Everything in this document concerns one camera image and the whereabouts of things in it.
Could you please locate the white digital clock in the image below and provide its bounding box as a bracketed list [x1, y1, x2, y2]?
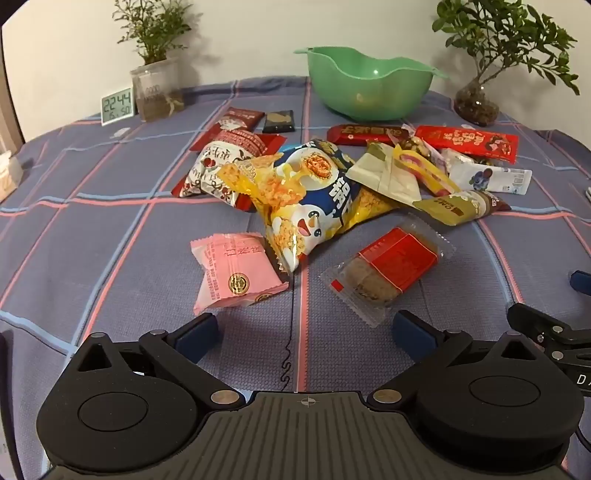
[100, 88, 136, 126]

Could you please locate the red packet with cartoon figures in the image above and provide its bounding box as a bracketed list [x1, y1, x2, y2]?
[414, 126, 519, 164]

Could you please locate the clear packet of nuts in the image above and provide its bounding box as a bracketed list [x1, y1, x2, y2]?
[399, 136, 444, 162]

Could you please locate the white packet with blue figure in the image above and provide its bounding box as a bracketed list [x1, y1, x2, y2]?
[449, 164, 533, 195]

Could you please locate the red and white snack bag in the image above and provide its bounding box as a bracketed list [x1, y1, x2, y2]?
[172, 128, 288, 210]

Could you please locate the clear cake packet red label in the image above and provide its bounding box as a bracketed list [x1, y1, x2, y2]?
[320, 220, 457, 328]

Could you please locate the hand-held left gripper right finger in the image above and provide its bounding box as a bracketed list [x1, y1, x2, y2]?
[365, 309, 539, 408]

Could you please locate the green plastic bowl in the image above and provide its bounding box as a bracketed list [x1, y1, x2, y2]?
[294, 46, 448, 121]

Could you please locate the long red snack bar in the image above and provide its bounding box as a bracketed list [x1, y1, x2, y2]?
[327, 124, 411, 147]

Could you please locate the plant in clear plastic cup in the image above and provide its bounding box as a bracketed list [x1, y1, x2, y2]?
[113, 0, 195, 123]

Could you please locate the gold and brown snack packet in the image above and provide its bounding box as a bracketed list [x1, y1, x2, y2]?
[412, 190, 512, 227]

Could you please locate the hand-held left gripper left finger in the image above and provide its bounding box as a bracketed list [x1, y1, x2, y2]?
[74, 313, 246, 409]

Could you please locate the dark red drink sachet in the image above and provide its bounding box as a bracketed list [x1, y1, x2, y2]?
[213, 107, 265, 134]

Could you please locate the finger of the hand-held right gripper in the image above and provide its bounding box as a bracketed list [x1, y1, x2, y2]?
[569, 270, 591, 297]
[507, 303, 591, 363]

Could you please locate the black sachet with gold print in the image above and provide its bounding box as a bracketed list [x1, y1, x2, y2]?
[262, 111, 296, 134]

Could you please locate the beige box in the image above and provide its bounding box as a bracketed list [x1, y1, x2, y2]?
[0, 150, 24, 204]

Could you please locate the yellow and pink snack packet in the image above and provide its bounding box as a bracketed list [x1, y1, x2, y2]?
[392, 143, 462, 199]

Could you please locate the cream paper snack packet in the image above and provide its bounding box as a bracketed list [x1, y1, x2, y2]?
[345, 142, 423, 206]

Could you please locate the leafy plant in glass vase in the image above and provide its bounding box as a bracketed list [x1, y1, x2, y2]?
[431, 0, 580, 127]

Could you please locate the large yellow snack bag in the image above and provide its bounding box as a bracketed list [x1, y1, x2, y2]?
[217, 138, 400, 275]

